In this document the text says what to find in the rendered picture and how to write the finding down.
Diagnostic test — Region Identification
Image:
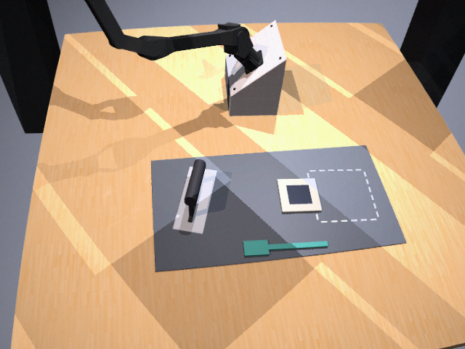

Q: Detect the teal flat trowel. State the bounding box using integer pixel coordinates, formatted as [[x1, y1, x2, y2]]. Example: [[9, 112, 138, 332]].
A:
[[243, 240, 328, 257]]

